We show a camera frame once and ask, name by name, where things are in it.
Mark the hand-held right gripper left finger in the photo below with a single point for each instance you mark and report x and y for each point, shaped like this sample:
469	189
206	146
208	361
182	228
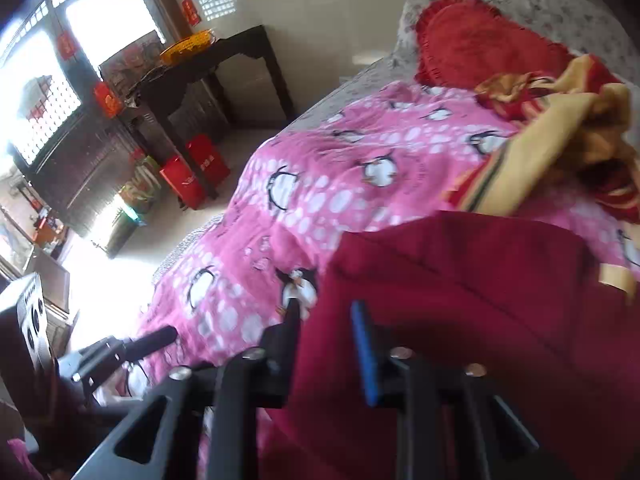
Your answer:
287	336

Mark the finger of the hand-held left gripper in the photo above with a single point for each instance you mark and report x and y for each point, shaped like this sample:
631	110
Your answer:
150	342

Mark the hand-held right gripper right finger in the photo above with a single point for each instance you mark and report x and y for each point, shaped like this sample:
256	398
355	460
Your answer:
367	360

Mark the dark red garment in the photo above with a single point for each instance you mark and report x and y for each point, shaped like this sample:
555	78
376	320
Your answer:
475	300

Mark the pink penguin blanket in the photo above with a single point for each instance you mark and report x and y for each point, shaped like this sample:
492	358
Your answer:
350	200

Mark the green patterned bag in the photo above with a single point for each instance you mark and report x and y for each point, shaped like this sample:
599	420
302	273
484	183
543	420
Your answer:
142	187

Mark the red box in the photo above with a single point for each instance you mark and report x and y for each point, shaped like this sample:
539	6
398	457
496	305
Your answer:
182	182
210	162

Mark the red lantern decoration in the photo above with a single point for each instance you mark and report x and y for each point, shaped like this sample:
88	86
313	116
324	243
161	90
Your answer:
107	100

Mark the grey floral bed sheet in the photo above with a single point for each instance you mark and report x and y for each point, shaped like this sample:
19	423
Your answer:
350	90

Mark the dark wooden table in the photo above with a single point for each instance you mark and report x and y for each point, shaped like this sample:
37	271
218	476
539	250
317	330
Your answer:
220	70

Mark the red window decoration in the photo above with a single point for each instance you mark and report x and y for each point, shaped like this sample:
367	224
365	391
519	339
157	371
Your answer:
66	46

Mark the colourful printed box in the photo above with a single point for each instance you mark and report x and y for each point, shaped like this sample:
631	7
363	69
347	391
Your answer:
130	60

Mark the yellow and red cloth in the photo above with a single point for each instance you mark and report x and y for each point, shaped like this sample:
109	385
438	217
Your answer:
550	135

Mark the yellow basket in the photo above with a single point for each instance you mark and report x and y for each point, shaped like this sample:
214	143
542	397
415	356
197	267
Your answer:
187	46

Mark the small floral pillow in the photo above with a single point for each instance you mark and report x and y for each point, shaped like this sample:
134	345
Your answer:
407	25

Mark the red heart pillow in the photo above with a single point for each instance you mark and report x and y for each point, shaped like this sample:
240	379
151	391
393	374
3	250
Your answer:
475	40

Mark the large floral pillow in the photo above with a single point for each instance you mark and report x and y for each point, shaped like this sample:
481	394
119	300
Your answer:
575	10

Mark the red paper wall decoration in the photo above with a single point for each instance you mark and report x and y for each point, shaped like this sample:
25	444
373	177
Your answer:
191	11

